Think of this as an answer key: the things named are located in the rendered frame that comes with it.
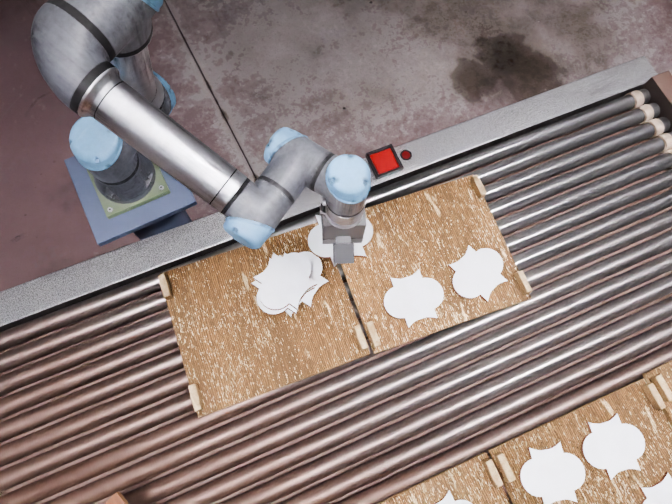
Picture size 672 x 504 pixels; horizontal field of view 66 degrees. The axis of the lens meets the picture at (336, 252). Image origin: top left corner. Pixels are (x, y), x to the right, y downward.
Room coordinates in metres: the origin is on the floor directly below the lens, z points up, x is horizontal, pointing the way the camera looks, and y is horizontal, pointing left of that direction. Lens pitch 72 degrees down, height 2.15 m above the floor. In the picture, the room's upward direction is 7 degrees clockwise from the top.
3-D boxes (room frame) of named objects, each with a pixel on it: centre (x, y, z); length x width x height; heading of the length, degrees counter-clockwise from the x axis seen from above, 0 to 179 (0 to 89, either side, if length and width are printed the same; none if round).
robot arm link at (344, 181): (0.40, 0.00, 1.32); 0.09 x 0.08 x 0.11; 64
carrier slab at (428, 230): (0.41, -0.22, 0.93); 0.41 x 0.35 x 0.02; 116
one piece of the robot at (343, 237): (0.37, -0.01, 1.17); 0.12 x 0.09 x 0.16; 10
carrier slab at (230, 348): (0.23, 0.15, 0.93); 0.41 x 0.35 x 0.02; 117
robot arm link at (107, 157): (0.55, 0.56, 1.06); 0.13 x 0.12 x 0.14; 154
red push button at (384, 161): (0.67, -0.10, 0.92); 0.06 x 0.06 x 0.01; 30
